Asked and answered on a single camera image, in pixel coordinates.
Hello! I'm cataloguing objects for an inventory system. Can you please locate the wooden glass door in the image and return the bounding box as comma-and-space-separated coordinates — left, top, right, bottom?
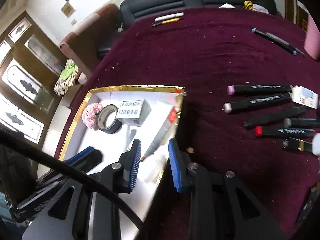
1, 12, 67, 148

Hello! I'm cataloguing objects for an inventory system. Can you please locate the grey capped marker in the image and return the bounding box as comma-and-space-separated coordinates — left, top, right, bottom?
284, 118, 320, 128

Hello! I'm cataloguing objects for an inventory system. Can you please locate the brown armchair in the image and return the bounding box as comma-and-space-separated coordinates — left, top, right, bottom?
59, 4, 121, 78

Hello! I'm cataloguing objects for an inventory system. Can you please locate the black tape roll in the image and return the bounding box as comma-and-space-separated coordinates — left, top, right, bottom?
97, 105, 122, 134

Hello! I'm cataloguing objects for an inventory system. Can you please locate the floral cloth bundle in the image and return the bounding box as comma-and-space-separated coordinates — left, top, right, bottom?
54, 59, 80, 96

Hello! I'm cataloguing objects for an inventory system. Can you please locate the black gold tube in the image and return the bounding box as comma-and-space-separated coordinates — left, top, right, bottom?
282, 138, 313, 153

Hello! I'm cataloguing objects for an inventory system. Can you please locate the white marker pen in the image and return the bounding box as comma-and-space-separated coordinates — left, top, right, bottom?
155, 12, 184, 22

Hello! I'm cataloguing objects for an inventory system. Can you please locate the black yellow pen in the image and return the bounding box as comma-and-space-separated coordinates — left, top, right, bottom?
151, 17, 183, 27

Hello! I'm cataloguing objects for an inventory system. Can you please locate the small white printed box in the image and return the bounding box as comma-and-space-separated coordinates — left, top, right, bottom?
292, 86, 319, 109

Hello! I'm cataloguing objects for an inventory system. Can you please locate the red capped black marker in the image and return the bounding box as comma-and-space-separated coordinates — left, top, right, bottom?
254, 126, 315, 138

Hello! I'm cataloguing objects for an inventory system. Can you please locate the grey barcode box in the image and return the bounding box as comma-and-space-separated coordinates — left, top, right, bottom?
116, 99, 151, 126

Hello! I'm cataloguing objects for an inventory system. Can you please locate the pink thermos bottle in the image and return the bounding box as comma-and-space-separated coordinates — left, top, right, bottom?
304, 15, 320, 61

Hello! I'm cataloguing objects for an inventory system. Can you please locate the maroon bed cover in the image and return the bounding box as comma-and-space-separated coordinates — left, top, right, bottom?
72, 8, 319, 239

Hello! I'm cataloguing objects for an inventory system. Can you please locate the blue capped black marker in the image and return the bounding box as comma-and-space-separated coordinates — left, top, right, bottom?
251, 28, 305, 56

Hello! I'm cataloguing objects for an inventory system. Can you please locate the red grey slim box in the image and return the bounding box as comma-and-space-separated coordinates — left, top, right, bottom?
137, 101, 177, 162

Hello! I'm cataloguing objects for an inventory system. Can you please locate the yellow object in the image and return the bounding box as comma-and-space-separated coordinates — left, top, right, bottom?
243, 1, 253, 10

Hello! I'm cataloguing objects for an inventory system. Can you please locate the pink flower ball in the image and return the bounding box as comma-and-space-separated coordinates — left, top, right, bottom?
82, 103, 103, 129

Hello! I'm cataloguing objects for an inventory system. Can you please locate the gold rimmed white tray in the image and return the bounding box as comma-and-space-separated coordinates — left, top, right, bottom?
59, 85, 185, 221

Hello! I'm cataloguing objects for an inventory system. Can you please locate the pink capped marker upper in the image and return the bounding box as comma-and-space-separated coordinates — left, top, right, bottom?
227, 85, 293, 96

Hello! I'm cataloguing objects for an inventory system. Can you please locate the black cable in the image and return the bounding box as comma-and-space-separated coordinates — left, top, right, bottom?
0, 129, 146, 233

